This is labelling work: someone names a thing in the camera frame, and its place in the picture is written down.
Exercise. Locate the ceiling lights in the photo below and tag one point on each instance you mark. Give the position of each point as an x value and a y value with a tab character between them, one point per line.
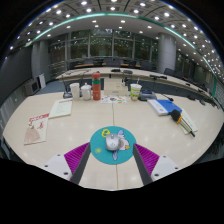
84	2

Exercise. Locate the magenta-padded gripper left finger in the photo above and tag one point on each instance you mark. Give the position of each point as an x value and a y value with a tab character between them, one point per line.
76	158

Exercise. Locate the white lidded mug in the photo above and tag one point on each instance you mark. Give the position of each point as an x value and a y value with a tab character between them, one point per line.
86	91

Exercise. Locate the beige cardboard box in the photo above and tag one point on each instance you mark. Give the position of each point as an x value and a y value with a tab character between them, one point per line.
115	87

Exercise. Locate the round teal cartoon mouse pad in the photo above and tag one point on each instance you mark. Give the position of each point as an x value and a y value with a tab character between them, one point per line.
99	146

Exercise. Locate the green printed paper cup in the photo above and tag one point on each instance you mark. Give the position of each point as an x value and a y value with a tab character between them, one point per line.
135	92

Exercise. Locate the white paper sheet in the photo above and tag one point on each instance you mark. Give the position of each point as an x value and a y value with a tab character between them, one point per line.
61	107

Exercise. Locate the silver grey computer mouse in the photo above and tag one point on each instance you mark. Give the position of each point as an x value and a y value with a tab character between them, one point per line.
112	142

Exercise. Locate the red drink bottle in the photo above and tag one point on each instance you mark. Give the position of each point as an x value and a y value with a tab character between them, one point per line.
96	86

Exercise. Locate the colourful leaflet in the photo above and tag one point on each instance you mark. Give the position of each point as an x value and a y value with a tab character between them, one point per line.
114	99

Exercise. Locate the white standing board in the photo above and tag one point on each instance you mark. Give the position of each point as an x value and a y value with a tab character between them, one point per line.
42	80

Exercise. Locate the red and white brochure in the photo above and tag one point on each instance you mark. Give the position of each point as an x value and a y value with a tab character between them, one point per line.
36	128

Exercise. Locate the white paper cup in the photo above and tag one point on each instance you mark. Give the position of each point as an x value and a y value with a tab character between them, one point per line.
75	91

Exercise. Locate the white booklet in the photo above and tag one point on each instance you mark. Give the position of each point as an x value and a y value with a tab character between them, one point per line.
191	121

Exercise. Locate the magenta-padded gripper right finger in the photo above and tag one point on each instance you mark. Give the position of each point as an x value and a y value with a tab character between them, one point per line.
148	160

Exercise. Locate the dark conference chairs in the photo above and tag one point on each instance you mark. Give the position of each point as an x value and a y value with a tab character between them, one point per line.
169	71

